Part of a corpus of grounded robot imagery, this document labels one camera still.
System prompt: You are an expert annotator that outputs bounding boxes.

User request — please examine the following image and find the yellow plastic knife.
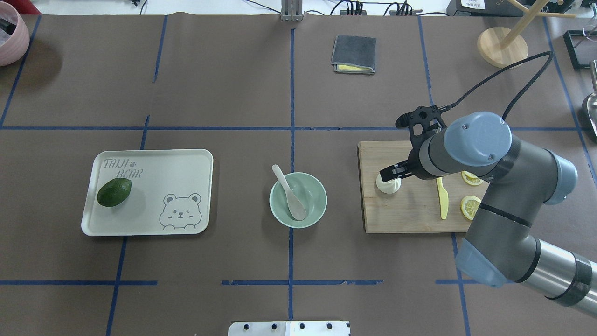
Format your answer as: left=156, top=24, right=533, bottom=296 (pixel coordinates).
left=436, top=178, right=450, bottom=220

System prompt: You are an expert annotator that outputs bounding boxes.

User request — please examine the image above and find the green ceramic bowl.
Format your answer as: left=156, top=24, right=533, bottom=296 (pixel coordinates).
left=269, top=172, right=327, bottom=228

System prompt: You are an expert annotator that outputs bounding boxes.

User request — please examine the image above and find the cream bear tray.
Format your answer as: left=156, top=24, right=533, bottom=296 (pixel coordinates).
left=81, top=149, right=214, bottom=236

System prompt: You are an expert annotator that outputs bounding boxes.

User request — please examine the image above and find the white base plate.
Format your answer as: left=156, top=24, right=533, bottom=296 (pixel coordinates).
left=228, top=320, right=351, bottom=336

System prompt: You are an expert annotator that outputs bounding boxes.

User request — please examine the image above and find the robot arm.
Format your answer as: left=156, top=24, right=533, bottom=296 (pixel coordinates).
left=380, top=106, right=597, bottom=317

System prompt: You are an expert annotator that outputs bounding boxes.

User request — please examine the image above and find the red bottle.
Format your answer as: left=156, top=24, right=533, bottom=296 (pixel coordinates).
left=7, top=0, right=42, bottom=15

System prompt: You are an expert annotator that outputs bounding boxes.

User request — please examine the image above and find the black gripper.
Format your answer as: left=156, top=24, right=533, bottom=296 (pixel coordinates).
left=379, top=148, right=426, bottom=183

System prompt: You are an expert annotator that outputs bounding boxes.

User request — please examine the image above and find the bamboo cutting board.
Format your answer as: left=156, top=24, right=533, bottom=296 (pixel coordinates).
left=358, top=141, right=488, bottom=233

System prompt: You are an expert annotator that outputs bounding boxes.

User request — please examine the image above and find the steel scoop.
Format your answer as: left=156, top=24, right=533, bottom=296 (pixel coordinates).
left=583, top=60, right=597, bottom=142

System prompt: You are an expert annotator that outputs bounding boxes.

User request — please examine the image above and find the single lemon slice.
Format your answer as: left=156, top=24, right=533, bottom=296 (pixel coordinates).
left=460, top=195, right=481, bottom=221

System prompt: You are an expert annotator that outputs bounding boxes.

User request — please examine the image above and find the lemon slice lower stack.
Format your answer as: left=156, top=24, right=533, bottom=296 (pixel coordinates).
left=461, top=171, right=484, bottom=186

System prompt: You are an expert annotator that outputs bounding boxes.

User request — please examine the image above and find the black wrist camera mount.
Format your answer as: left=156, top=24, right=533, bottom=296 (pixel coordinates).
left=395, top=105, right=451, bottom=142

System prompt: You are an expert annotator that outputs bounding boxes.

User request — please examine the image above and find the aluminium frame post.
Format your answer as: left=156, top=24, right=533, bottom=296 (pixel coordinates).
left=281, top=0, right=304, bottom=22

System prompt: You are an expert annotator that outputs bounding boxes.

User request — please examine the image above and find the pink bowl with ice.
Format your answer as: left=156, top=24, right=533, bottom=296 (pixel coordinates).
left=0, top=1, right=30, bottom=67

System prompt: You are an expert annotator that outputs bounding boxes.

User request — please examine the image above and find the green avocado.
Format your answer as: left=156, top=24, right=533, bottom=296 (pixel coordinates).
left=97, top=178, right=132, bottom=208

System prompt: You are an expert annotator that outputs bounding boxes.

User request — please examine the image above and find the white ceramic spoon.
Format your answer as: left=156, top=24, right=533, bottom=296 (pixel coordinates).
left=271, top=164, right=306, bottom=221

